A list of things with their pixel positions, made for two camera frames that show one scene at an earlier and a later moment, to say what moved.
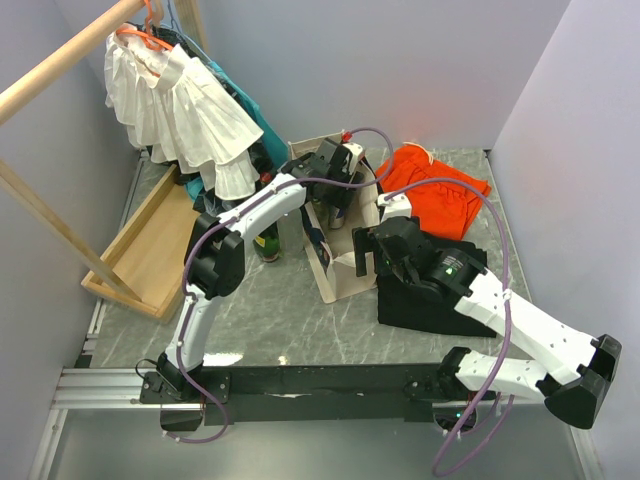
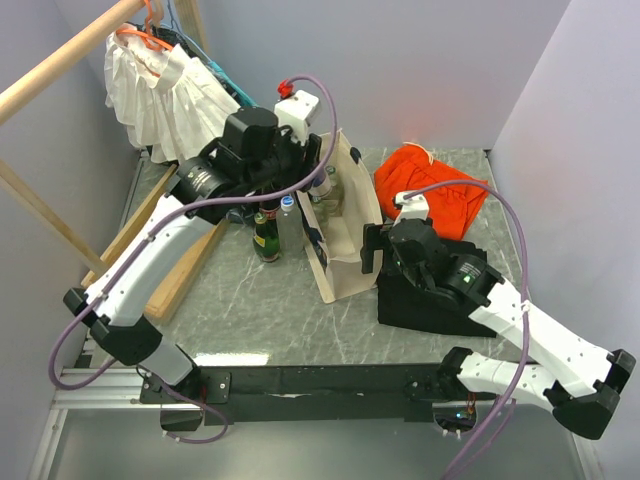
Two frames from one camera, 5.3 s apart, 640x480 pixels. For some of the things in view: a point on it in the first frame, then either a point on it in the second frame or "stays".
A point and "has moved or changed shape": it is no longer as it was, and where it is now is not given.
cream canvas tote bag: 331,235 stays
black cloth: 405,305 stays
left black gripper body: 339,196 to 290,163
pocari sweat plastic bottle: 290,232 stays
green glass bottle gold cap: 267,242 stays
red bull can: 336,217 has moved or changed shape
